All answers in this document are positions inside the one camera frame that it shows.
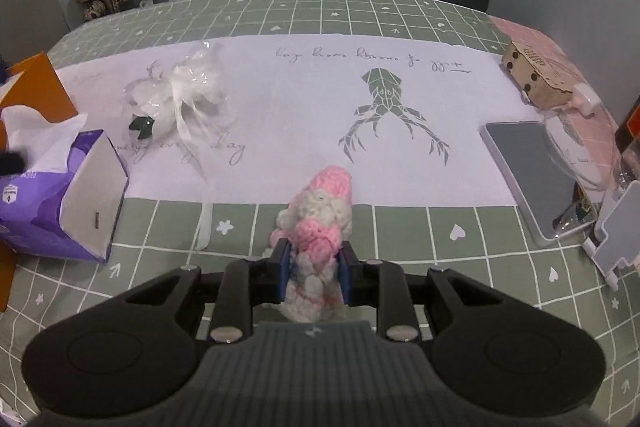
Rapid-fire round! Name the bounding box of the clear plastic sheet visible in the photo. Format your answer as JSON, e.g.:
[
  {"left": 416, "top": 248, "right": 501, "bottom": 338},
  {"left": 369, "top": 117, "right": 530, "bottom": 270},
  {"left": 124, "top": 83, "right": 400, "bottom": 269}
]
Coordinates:
[{"left": 542, "top": 104, "right": 623, "bottom": 233}]

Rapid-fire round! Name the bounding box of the green checked tablecloth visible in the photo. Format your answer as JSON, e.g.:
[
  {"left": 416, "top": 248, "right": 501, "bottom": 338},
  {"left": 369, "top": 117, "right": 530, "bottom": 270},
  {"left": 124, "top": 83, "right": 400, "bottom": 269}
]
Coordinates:
[{"left": 0, "top": 0, "right": 640, "bottom": 427}]

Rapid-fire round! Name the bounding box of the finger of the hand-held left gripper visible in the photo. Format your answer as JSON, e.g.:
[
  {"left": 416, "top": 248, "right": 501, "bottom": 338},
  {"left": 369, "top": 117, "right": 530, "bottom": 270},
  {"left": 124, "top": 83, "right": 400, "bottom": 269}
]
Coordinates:
[{"left": 0, "top": 149, "right": 26, "bottom": 176}]

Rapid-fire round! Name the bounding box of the grey tablet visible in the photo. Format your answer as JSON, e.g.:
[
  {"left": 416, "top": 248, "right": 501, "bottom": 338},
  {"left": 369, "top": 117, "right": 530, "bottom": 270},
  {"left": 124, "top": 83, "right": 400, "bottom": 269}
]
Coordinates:
[{"left": 479, "top": 121, "right": 601, "bottom": 248}]

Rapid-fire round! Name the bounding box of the white phone stand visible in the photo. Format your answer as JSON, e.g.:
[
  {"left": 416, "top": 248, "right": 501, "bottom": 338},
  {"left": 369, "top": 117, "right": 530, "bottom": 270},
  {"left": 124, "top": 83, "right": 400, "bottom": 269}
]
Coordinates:
[{"left": 582, "top": 181, "right": 640, "bottom": 292}]

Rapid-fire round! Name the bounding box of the small wooden box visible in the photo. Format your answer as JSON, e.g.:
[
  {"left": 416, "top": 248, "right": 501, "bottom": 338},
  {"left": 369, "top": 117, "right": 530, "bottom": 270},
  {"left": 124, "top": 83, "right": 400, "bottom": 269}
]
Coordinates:
[{"left": 501, "top": 39, "right": 581, "bottom": 108}]

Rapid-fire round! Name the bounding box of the purple tissue pack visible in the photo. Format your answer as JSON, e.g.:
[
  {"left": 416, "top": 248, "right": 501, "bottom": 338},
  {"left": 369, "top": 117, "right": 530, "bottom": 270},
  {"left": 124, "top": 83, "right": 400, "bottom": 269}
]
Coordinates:
[{"left": 0, "top": 104, "right": 131, "bottom": 264}]

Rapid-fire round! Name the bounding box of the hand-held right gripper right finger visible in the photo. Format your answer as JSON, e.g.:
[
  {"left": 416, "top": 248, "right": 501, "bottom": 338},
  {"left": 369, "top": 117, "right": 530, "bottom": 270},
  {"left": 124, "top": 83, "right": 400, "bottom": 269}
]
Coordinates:
[{"left": 339, "top": 241, "right": 506, "bottom": 343}]

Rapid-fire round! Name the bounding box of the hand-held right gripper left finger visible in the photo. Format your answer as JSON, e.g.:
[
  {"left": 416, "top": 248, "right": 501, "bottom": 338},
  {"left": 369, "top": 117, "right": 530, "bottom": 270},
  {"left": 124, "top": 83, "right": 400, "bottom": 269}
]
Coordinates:
[{"left": 122, "top": 237, "right": 292, "bottom": 343}]

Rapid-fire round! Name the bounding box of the white charger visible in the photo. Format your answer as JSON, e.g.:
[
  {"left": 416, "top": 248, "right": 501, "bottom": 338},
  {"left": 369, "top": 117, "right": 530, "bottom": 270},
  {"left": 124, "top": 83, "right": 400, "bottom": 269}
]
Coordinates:
[{"left": 570, "top": 84, "right": 601, "bottom": 115}]

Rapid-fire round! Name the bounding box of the clear plastic wrap with ribbon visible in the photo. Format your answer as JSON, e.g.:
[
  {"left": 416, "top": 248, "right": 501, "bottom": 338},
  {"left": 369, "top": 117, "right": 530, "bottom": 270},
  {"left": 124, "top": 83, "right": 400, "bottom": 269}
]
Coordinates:
[{"left": 122, "top": 41, "right": 241, "bottom": 253}]

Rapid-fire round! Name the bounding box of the dark green tag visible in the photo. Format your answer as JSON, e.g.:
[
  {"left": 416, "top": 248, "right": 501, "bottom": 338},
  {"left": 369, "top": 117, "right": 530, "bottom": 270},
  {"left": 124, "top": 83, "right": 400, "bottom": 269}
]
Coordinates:
[{"left": 129, "top": 117, "right": 157, "bottom": 142}]

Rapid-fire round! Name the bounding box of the orange cardboard shoe box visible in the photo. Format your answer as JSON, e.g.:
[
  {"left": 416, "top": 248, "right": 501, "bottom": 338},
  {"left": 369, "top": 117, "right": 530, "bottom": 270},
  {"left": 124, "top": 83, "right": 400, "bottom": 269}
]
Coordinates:
[{"left": 0, "top": 52, "right": 81, "bottom": 313}]

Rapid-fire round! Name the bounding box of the pink and white knitted toy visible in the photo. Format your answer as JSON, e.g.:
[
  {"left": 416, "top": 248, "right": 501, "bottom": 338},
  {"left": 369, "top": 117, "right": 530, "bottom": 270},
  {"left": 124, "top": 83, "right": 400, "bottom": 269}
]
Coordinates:
[{"left": 270, "top": 164, "right": 356, "bottom": 323}]

